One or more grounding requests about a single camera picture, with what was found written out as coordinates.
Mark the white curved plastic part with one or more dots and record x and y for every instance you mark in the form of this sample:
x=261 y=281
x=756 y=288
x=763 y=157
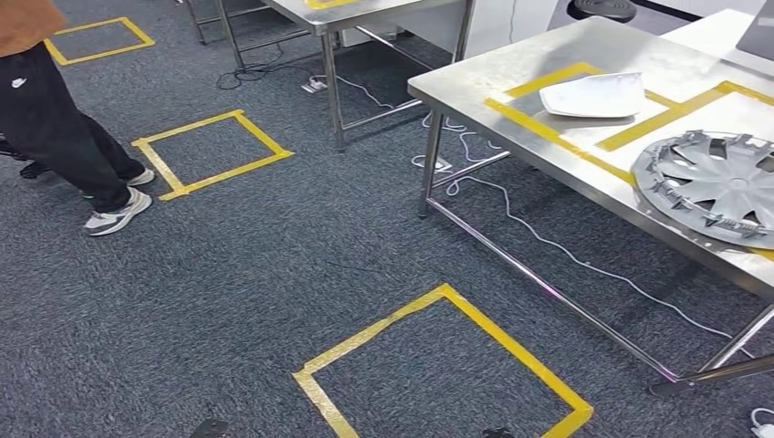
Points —
x=595 y=96

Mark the black stool seat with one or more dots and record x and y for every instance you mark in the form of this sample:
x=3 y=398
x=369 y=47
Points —
x=601 y=9

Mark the yellow tape outline on workbench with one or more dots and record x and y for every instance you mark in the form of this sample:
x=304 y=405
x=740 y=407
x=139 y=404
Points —
x=665 y=116

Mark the white partition panel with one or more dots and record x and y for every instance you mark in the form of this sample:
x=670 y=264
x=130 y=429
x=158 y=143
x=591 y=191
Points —
x=484 y=24

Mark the black robot left foot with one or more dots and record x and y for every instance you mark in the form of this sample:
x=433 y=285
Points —
x=208 y=429

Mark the white desk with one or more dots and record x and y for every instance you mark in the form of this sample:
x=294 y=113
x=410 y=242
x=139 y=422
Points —
x=701 y=36

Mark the grey box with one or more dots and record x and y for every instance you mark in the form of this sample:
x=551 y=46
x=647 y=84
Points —
x=759 y=30

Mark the steel workbench table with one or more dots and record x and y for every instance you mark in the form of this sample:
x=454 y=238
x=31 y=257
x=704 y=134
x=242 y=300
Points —
x=471 y=84

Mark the grey wheel hubcap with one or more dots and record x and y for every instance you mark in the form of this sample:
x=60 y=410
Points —
x=719 y=187

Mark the steel frame table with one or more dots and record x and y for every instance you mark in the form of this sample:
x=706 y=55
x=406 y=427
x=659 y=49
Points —
x=363 y=15

